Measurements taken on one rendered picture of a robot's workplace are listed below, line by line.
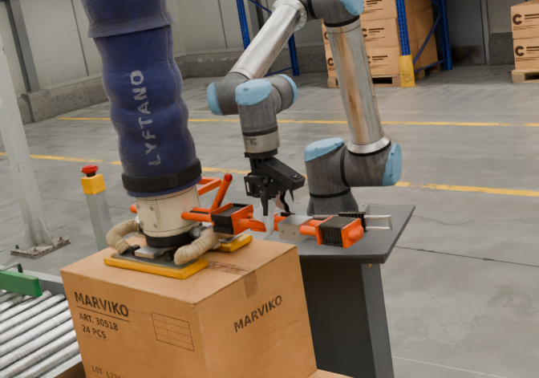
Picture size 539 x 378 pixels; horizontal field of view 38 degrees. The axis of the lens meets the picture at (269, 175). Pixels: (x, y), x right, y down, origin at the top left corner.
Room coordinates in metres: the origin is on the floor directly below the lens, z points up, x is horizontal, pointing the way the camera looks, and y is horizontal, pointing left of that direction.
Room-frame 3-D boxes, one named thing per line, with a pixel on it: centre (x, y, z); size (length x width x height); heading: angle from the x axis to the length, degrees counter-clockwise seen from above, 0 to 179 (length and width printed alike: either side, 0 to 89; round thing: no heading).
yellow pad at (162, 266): (2.08, 0.36, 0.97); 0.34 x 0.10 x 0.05; 48
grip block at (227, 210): (1.98, 0.11, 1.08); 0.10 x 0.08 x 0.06; 138
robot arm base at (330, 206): (2.69, -0.21, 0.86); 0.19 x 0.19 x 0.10
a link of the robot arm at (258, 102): (1.89, 0.00, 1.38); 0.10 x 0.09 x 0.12; 153
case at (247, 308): (2.12, 0.31, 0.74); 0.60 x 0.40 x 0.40; 46
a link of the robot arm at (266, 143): (1.88, 0.01, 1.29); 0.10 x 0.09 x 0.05; 138
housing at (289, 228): (1.84, -0.05, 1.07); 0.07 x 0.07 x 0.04; 48
